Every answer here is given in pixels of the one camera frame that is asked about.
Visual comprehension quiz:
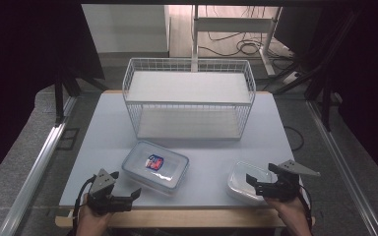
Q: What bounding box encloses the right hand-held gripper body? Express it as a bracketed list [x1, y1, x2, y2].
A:
[255, 159, 322, 202]

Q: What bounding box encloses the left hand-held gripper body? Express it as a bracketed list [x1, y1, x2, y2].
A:
[87, 168, 134, 216]

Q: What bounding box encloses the translucent white plastic container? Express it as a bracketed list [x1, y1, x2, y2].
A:
[225, 160, 279, 207]

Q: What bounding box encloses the person's right hand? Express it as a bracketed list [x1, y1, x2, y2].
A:
[264, 192, 310, 228]

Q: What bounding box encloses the person's left hand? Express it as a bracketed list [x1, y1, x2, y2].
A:
[76, 193, 114, 231]

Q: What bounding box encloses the clear lidded container with label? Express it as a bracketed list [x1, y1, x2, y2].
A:
[121, 140, 191, 195]

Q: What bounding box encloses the black metal stand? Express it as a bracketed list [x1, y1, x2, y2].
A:
[271, 8, 367, 133]
[53, 63, 110, 128]

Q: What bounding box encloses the white power strip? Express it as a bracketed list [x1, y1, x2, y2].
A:
[281, 71, 302, 86]

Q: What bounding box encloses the black curtain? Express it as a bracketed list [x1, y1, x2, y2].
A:
[0, 0, 106, 192]
[319, 0, 378, 185]

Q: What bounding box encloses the white cabinet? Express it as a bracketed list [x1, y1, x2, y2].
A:
[81, 4, 171, 55]

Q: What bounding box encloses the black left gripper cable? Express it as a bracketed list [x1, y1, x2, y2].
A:
[71, 175, 97, 236]

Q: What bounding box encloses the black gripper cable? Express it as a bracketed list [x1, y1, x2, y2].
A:
[297, 184, 313, 227]
[71, 175, 97, 236]

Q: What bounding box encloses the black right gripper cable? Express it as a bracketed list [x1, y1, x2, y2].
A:
[297, 184, 313, 227]

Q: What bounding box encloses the black looped floor cable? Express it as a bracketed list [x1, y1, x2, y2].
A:
[283, 125, 306, 152]

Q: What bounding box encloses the silver metal rail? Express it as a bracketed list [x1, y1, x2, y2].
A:
[304, 97, 378, 236]
[0, 94, 79, 236]

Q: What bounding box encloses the white wire shelf rack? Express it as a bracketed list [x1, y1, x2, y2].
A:
[121, 57, 257, 142]

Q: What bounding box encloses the black floor cables bundle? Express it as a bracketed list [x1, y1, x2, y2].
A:
[198, 5, 297, 61]

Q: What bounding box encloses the white metal desk frame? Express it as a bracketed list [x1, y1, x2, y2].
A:
[190, 4, 284, 78]

